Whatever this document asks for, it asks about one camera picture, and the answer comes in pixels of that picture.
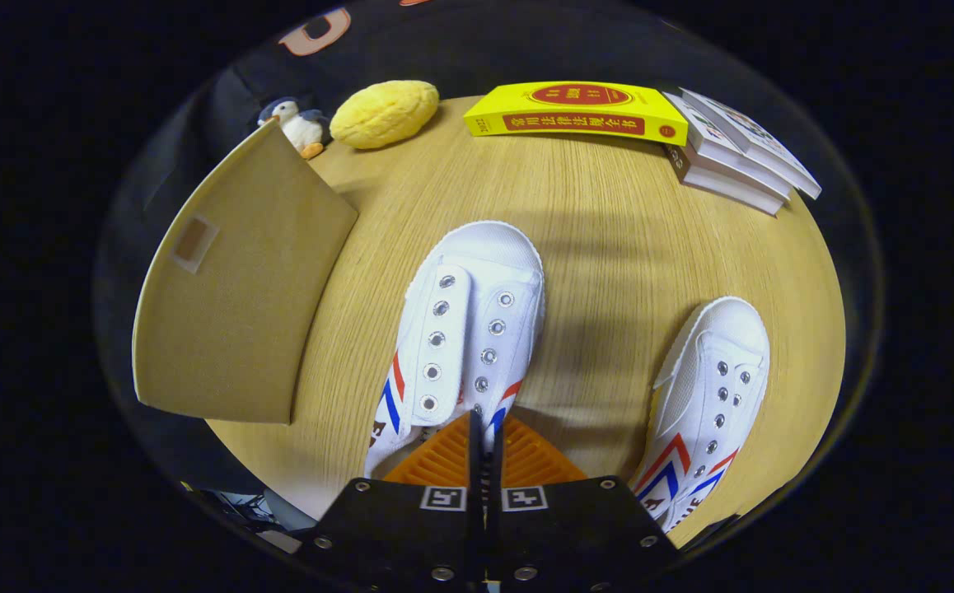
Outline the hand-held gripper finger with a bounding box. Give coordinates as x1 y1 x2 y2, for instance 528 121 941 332
296 409 484 593
485 409 680 593

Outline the white canvas shoe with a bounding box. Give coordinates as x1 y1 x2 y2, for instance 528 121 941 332
627 296 771 535
363 221 546 480

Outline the yellow plush ball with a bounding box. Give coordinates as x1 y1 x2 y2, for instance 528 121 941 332
330 80 440 150

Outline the yellow book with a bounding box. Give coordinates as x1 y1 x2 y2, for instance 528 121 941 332
464 81 690 147

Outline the penguin plush toy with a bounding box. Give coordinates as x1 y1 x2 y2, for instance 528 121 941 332
257 97 331 160

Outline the white illustrated cover book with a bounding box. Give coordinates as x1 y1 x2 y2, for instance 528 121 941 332
679 87 822 200

